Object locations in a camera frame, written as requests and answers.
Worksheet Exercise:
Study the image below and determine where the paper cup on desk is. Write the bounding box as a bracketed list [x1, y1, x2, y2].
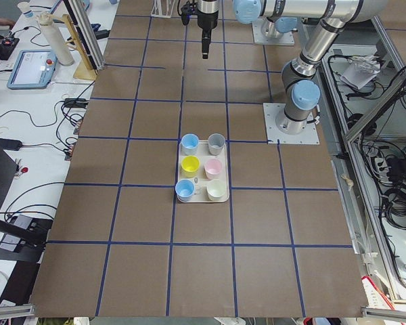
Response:
[17, 1, 34, 18]

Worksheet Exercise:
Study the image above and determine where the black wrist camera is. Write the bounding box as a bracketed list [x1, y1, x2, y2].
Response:
[178, 0, 197, 26]

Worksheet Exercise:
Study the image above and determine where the grey plastic cup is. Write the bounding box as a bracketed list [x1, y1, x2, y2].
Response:
[208, 133, 225, 156]

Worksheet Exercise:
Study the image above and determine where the white wire cup rack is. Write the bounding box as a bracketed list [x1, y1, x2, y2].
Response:
[151, 0, 176, 18]

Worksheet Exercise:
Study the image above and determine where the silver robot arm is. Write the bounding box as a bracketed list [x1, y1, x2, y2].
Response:
[233, 0, 388, 135]

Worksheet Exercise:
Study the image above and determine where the silver aluminium frame post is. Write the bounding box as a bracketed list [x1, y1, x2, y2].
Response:
[64, 0, 105, 71]

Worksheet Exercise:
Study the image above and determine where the pink plastic cup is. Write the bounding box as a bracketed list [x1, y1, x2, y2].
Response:
[204, 158, 223, 179]

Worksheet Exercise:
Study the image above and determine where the white cylindrical bottle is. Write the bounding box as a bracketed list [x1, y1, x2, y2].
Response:
[37, 12, 74, 66]

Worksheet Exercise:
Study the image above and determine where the light blue plastic cup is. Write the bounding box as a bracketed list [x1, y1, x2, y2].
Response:
[181, 133, 199, 156]

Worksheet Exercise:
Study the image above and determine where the blue cup near tray front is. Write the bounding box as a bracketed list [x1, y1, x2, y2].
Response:
[175, 179, 195, 202]

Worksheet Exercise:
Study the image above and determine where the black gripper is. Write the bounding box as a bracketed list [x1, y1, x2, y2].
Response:
[196, 0, 218, 60]

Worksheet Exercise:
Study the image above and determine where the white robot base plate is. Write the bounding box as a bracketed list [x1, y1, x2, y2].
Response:
[263, 103, 319, 145]

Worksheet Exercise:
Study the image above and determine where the cream white plastic cup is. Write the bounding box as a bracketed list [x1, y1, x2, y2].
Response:
[206, 179, 226, 201]

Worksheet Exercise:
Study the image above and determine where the white plastic tray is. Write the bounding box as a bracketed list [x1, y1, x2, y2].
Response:
[177, 140, 229, 203]

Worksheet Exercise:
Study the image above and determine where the black power adapter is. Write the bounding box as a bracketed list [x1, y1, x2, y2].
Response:
[0, 138, 23, 151]

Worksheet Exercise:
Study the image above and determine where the yellow plastic cup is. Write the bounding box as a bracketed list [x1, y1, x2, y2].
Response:
[181, 156, 200, 178]

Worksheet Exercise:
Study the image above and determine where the black monitor stand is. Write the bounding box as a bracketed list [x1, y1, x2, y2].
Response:
[0, 134, 53, 263]

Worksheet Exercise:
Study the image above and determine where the wooden mug tree stand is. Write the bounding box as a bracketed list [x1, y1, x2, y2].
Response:
[51, 14, 96, 81]

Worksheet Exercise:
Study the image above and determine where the blue teach pendant tablet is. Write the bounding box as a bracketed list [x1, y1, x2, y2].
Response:
[7, 50, 57, 90]

